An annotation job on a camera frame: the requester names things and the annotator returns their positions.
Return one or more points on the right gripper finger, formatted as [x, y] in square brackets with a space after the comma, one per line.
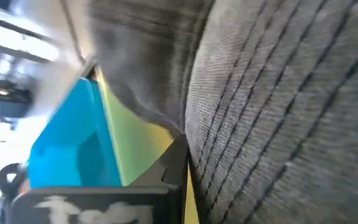
[104, 208]

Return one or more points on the olive grey baseball cap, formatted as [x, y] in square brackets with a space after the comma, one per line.
[275, 109]

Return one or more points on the yellow cloth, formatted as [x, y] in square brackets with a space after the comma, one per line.
[135, 146]

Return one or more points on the blue plastic bin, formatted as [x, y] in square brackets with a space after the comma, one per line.
[67, 140]

